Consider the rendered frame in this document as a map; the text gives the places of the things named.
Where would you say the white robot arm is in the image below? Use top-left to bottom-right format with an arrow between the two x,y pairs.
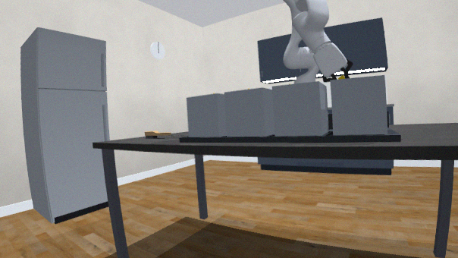
283,0 -> 331,83

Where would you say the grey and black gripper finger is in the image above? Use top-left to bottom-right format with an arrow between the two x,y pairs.
322,74 -> 337,83
341,60 -> 353,78

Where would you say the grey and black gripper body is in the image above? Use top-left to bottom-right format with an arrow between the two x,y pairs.
313,43 -> 348,78

